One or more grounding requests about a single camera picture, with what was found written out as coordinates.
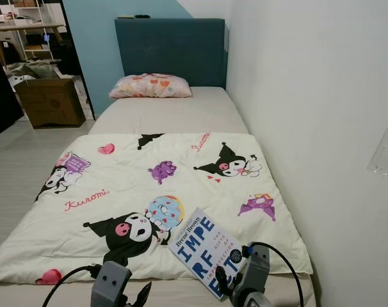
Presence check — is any white blue print packet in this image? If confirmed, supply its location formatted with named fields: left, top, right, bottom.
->
left=168, top=207, right=250, bottom=302

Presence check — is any clear wall holder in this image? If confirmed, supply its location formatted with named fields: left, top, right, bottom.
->
left=366, top=123, right=388, bottom=177

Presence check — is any teal upholstered headboard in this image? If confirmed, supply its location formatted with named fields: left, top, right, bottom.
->
left=115, top=18, right=227, bottom=91

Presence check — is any white shelf rack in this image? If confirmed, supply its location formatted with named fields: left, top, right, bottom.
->
left=0, top=0, right=55, bottom=63

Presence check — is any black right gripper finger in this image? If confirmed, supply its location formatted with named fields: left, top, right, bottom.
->
left=214, top=265, right=238, bottom=297

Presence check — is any black door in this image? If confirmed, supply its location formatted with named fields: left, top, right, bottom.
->
left=0, top=56, right=26, bottom=142

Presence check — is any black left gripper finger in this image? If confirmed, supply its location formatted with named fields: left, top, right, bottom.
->
left=133, top=281, right=154, bottom=307

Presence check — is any brown cardboard box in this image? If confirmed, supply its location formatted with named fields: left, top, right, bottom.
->
left=14, top=77, right=86, bottom=129

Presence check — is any grey cloth bag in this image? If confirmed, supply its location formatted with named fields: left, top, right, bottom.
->
left=6, top=60, right=61, bottom=81

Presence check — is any pink patterned pillow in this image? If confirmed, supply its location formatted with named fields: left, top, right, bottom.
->
left=108, top=74, right=193, bottom=100

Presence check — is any black door frame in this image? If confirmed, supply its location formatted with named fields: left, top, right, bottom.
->
left=60, top=0, right=96, bottom=121

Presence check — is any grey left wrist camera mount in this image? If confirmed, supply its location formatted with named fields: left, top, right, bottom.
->
left=90, top=260, right=133, bottom=307

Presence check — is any light wood table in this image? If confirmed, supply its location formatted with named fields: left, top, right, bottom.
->
left=0, top=22, right=66, bottom=66

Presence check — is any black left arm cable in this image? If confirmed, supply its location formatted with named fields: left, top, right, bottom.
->
left=41, top=264, right=101, bottom=307

